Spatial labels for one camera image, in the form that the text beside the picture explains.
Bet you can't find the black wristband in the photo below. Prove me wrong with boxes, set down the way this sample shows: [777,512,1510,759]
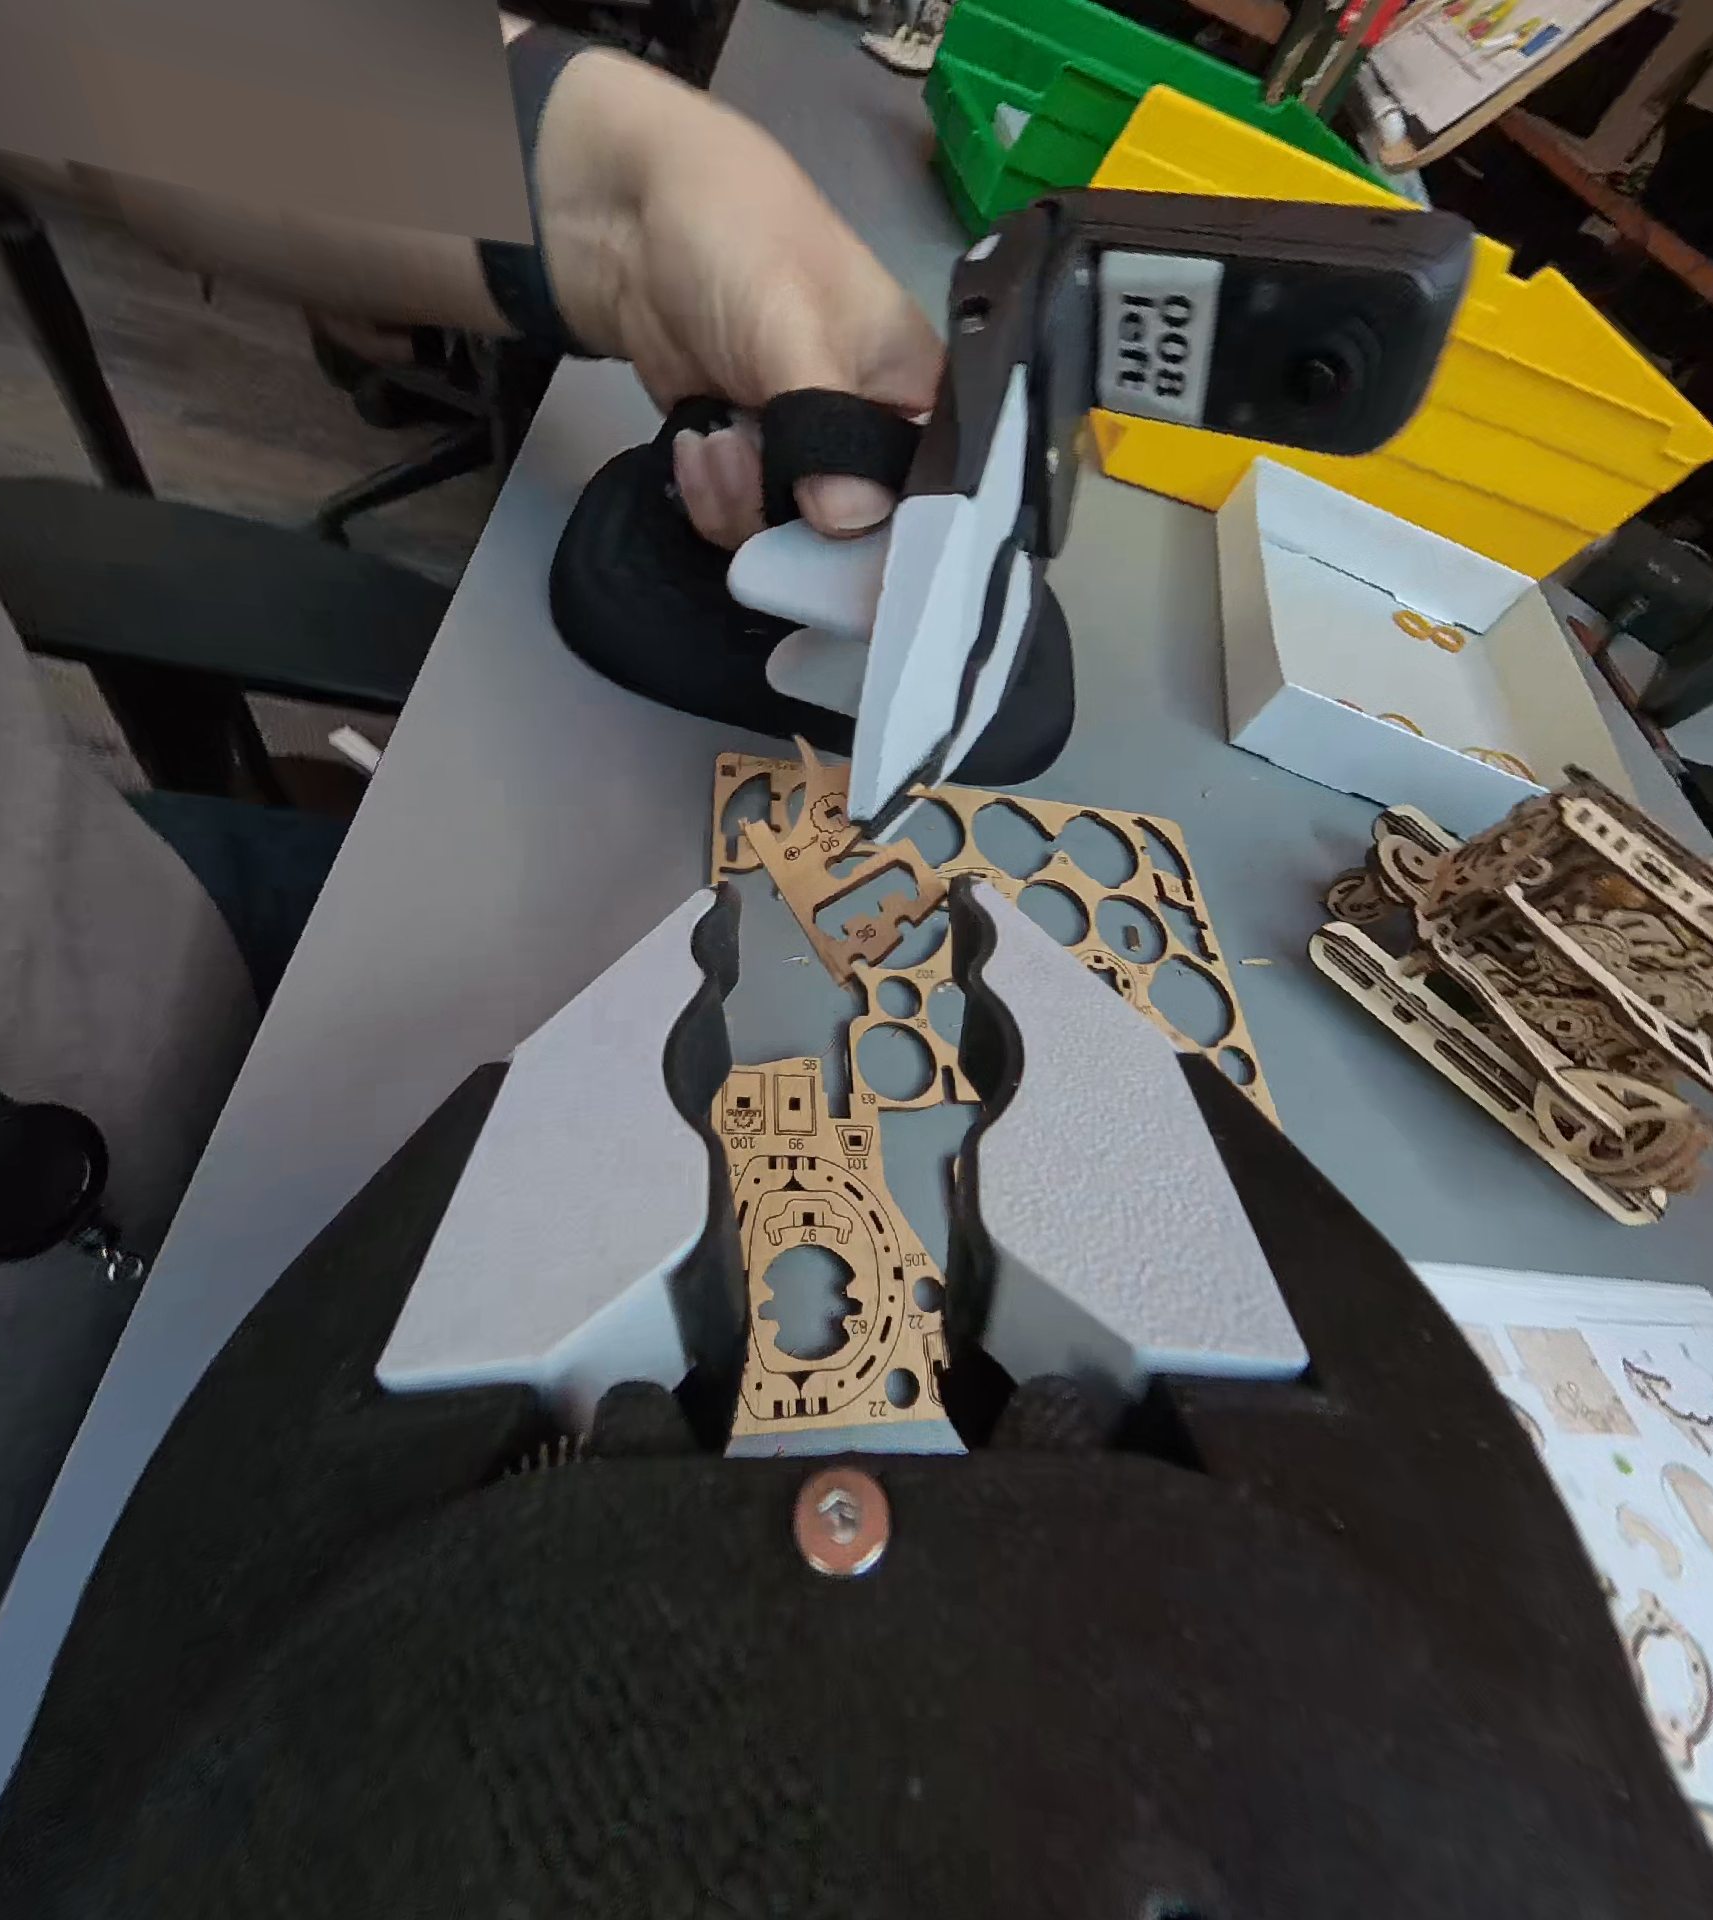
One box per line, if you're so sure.
[472,31,607,358]

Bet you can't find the black strap with reel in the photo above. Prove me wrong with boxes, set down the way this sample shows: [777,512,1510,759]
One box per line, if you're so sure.
[0,1058,150,1287]

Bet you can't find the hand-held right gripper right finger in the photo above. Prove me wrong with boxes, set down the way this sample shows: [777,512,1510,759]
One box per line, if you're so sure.
[945,877,1311,1450]

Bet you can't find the black fabric pad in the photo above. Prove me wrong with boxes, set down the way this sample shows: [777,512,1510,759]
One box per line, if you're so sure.
[547,435,1079,792]

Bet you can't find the yellow plastic bin stack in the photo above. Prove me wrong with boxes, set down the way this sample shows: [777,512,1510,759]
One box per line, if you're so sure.
[1087,80,1713,579]

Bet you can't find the person's leg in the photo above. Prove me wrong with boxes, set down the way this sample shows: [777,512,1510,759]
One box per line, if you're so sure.
[122,788,355,1009]

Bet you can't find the person's left forearm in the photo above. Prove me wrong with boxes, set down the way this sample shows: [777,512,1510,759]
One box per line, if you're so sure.
[190,240,490,339]

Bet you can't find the white instruction poster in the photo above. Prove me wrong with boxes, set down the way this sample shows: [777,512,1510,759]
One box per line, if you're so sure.
[1373,0,1625,135]

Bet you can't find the green plastic bin stack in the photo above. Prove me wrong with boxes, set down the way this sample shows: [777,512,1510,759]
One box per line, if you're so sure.
[924,0,1373,243]

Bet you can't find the black chair armrest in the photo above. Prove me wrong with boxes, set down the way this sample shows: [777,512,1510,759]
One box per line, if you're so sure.
[0,475,457,710]

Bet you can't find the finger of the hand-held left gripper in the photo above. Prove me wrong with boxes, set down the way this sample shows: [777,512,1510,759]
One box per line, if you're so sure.
[850,368,1026,823]
[887,435,1058,828]

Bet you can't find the wooden parts sheet oval cutout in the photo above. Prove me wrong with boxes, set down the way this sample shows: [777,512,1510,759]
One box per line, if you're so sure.
[713,1058,955,1443]

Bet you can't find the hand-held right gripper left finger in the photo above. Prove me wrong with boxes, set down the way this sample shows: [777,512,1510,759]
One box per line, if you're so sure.
[376,884,755,1456]

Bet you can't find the wooden parts sheet round holes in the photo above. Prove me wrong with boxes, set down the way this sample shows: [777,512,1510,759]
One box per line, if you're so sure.
[710,750,1283,1126]

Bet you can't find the white cardboard box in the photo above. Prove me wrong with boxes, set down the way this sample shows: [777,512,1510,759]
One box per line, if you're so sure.
[1216,457,1646,805]

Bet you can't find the open instruction booklet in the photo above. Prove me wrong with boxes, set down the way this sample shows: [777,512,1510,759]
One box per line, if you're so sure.
[1411,1262,1713,1920]

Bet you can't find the wooden submarine model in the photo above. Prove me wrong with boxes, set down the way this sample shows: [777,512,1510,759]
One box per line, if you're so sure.
[1311,764,1713,1230]

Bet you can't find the person's torso in shirt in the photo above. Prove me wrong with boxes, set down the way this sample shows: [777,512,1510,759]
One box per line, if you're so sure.
[0,358,265,1742]

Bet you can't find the person's left hand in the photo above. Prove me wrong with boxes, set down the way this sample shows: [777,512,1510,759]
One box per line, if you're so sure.
[535,52,948,547]

